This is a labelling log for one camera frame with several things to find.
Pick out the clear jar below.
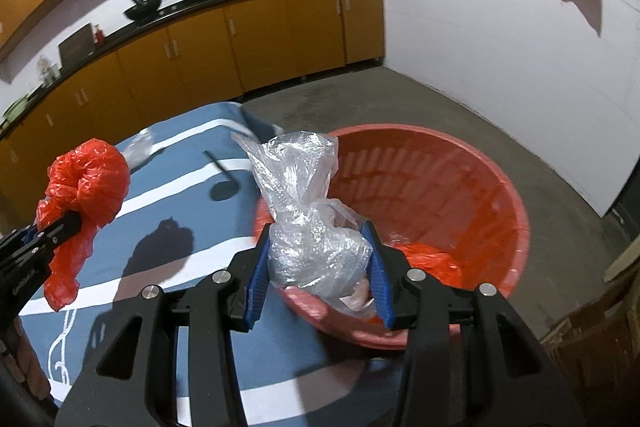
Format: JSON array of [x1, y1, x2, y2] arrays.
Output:
[[37, 57, 60, 84]]

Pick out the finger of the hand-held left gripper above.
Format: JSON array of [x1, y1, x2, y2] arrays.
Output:
[[30, 211, 83, 258]]

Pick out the blue white-striped blanket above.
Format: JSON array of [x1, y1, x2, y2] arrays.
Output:
[[15, 102, 416, 427]]

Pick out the brown cutting board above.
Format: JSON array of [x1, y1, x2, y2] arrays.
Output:
[[58, 24, 96, 67]]

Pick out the green basin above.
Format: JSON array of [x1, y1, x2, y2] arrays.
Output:
[[4, 94, 33, 120]]

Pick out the red plastic slotted basket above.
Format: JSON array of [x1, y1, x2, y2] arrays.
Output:
[[252, 124, 531, 350]]

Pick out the cardboard box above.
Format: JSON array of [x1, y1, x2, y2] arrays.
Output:
[[540, 257, 640, 408]]

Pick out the person's left hand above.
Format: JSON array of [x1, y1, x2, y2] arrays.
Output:
[[12, 327, 53, 408]]

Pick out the large clear plastic bag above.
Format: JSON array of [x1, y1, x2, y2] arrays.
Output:
[[232, 131, 375, 314]]

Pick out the black ladle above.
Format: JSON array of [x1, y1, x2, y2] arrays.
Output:
[[203, 150, 241, 201]]

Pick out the orange kitchen base cabinets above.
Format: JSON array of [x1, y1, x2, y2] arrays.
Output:
[[0, 0, 386, 188]]

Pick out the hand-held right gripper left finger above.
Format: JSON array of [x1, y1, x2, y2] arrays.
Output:
[[54, 222, 275, 427]]

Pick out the small clear plastic bag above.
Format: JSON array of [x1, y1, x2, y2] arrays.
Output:
[[120, 127, 158, 165]]

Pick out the red plastic bag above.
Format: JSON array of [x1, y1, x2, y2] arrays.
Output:
[[385, 241, 468, 288], [37, 138, 132, 313]]

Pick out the black wok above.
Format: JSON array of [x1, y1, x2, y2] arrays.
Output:
[[123, 0, 164, 20]]

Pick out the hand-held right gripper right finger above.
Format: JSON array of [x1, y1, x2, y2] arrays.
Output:
[[361, 219, 588, 427]]

